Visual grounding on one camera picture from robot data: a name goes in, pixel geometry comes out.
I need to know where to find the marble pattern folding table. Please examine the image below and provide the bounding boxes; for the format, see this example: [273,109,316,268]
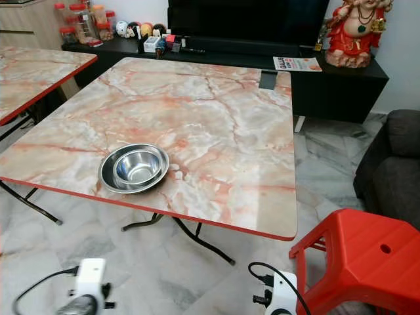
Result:
[0,56,297,241]
[0,46,98,125]

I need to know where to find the stainless steel plate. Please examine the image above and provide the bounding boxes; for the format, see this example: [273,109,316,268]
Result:
[98,143,170,194]

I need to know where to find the light wooden cabinet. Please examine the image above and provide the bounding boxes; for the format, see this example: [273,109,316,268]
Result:
[0,0,64,51]

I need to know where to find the stainless steel bowl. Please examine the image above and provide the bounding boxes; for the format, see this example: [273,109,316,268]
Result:
[113,148,163,186]

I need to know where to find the clear jar with red lid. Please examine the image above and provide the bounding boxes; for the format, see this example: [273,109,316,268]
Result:
[96,22,114,41]
[54,3,70,30]
[59,26,78,46]

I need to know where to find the large clear jar red lid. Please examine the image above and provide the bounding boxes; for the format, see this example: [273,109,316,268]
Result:
[69,3,99,44]

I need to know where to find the small white box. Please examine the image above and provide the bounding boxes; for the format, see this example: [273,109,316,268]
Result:
[143,36,162,53]

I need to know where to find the grey table clamp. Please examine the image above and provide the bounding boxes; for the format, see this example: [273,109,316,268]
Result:
[260,70,278,90]

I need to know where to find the black television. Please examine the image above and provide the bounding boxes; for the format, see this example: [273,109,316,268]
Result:
[167,0,330,47]

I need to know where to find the white orange paper leaflet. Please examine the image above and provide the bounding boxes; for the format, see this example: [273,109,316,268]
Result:
[273,56,322,72]

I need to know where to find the black TV cabinet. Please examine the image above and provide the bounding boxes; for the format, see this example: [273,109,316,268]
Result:
[62,36,389,123]

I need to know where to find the red Ganesha statue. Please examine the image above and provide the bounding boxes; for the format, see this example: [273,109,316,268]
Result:
[325,0,393,69]

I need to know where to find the red plastic stool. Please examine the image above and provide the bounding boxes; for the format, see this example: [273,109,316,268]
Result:
[289,208,420,315]

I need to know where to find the dark grey sofa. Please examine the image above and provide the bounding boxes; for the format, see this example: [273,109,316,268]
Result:
[353,110,420,230]

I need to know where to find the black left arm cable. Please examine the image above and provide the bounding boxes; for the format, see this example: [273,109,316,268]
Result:
[13,266,79,315]

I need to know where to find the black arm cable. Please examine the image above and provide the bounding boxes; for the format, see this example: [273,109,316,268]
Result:
[248,262,311,315]
[13,266,79,315]

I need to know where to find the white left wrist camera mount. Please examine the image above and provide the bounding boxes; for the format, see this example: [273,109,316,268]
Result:
[71,258,116,315]

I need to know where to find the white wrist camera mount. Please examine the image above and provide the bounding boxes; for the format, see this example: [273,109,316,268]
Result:
[71,258,116,315]
[253,270,299,315]

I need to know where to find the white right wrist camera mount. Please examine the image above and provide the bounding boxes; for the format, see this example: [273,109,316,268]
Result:
[253,270,299,315]

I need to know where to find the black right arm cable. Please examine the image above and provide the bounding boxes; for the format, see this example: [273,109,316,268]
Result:
[248,262,311,315]

